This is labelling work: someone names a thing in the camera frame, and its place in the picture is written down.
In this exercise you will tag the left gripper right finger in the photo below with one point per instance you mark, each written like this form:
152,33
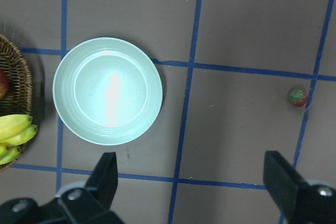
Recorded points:
298,199

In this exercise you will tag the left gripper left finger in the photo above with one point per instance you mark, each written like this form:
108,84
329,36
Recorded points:
90,202

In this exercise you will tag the light green plate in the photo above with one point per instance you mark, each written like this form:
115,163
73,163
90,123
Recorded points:
107,91

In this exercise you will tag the yellow banana bunch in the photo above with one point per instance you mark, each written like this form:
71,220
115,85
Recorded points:
16,130

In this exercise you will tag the woven wicker basket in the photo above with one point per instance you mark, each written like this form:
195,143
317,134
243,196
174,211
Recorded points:
19,98

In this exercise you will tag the red apple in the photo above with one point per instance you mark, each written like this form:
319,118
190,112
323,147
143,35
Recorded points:
5,84

